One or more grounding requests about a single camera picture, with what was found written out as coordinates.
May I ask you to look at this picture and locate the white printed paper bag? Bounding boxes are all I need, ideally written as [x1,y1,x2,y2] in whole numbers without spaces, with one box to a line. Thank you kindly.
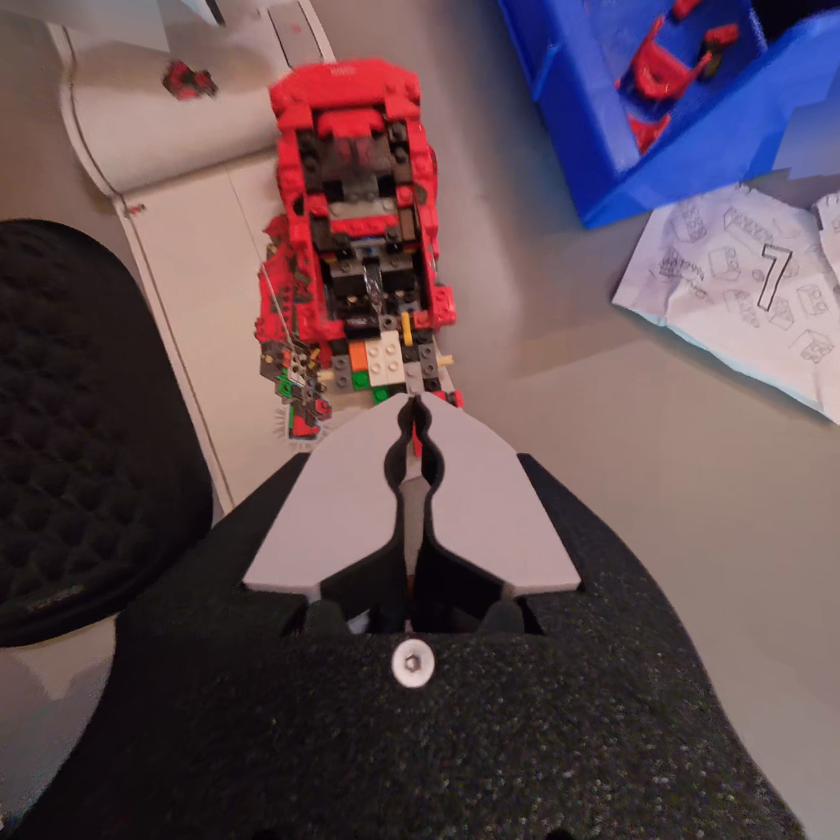
[812,190,840,263]
[612,184,840,424]

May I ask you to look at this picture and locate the white instruction booklet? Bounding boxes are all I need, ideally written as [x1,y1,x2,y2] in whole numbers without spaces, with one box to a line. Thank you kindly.
[46,0,342,516]

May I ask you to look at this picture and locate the red toy brick car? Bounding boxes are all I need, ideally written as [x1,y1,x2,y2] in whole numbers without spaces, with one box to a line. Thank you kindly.
[268,58,467,460]

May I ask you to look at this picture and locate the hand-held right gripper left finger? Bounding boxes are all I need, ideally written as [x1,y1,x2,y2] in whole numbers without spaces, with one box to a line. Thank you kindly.
[241,394,417,624]

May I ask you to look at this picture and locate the black dimpled cushion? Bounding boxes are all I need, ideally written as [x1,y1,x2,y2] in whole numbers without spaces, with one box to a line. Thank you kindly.
[0,220,214,647]

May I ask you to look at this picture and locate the loose red brick pieces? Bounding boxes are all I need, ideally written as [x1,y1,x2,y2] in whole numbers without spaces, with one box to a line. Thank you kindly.
[617,0,739,155]

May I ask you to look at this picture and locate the blue plastic bin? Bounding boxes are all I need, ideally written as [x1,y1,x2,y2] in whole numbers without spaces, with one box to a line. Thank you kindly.
[495,0,840,229]

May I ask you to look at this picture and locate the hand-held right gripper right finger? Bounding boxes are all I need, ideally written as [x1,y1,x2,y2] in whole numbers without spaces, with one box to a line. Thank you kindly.
[416,392,583,624]

